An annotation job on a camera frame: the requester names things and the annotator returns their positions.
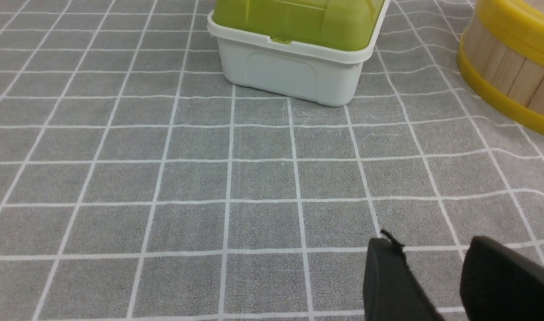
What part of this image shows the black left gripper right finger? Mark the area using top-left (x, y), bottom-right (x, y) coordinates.
top-left (460, 236), bottom-right (544, 321)

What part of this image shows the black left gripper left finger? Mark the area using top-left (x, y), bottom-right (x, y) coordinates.
top-left (363, 230), bottom-right (444, 321)

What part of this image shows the yellow rimmed bamboo steamer basket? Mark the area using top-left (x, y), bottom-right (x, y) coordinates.
top-left (457, 0), bottom-right (544, 135)

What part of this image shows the green lidded white plastic box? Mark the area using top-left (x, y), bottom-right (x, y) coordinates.
top-left (207, 0), bottom-right (390, 107)

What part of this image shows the grey checked tablecloth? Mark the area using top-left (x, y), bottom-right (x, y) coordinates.
top-left (0, 0), bottom-right (544, 321)

